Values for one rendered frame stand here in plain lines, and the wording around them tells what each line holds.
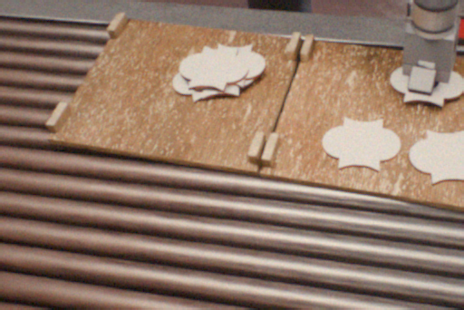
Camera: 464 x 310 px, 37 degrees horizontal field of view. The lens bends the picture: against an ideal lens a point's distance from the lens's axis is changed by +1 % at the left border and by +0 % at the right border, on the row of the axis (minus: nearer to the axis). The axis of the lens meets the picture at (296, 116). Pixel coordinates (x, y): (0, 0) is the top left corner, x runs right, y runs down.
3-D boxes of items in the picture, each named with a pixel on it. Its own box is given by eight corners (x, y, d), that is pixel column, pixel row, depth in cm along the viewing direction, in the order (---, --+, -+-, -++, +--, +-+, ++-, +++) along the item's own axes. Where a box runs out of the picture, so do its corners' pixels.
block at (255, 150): (257, 139, 124) (256, 129, 122) (266, 140, 124) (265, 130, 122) (247, 164, 121) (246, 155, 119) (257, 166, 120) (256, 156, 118)
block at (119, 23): (120, 21, 150) (117, 11, 148) (129, 22, 149) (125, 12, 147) (109, 39, 146) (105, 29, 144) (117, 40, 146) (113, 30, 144)
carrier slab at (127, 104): (124, 23, 152) (122, 17, 151) (304, 43, 143) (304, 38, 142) (49, 143, 130) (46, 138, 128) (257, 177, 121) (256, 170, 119)
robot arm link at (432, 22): (454, 16, 111) (403, 8, 113) (451, 37, 114) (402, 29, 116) (463, -12, 115) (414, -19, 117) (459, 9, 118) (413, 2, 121)
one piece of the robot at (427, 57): (394, 34, 112) (391, 102, 124) (449, 44, 109) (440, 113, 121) (411, -11, 119) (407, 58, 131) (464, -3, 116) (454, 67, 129)
